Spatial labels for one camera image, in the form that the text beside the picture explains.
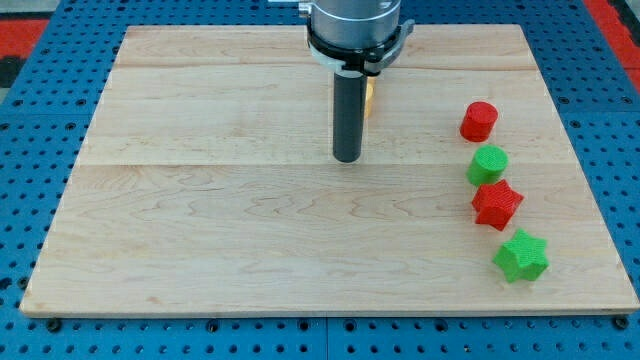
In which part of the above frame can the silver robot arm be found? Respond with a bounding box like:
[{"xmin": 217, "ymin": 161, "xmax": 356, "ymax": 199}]
[{"xmin": 268, "ymin": 0, "xmax": 401, "ymax": 49}]

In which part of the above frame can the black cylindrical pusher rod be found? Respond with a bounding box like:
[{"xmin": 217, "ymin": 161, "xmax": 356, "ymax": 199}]
[{"xmin": 332, "ymin": 74, "xmax": 367, "ymax": 163}]

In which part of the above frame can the yellow block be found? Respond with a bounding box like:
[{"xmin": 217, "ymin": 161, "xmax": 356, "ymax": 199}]
[{"xmin": 364, "ymin": 77, "xmax": 376, "ymax": 119}]

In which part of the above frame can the light wooden board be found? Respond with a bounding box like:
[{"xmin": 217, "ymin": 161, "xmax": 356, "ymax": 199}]
[{"xmin": 20, "ymin": 25, "xmax": 639, "ymax": 318}]

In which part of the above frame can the green cylinder block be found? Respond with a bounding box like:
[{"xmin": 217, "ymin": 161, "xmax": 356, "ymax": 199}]
[{"xmin": 466, "ymin": 145, "xmax": 509, "ymax": 186}]

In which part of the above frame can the red cylinder block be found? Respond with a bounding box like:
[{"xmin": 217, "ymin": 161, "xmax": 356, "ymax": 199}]
[{"xmin": 459, "ymin": 101, "xmax": 499, "ymax": 142}]

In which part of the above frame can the red star block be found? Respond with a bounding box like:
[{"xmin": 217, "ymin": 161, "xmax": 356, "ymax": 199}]
[{"xmin": 471, "ymin": 180, "xmax": 524, "ymax": 231}]

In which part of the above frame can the green star block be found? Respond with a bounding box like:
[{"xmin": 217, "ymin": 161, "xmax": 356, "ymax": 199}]
[{"xmin": 493, "ymin": 229, "xmax": 549, "ymax": 283}]

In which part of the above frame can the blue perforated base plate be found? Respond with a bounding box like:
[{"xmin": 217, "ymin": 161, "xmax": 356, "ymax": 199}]
[{"xmin": 1, "ymin": 0, "xmax": 639, "ymax": 359}]

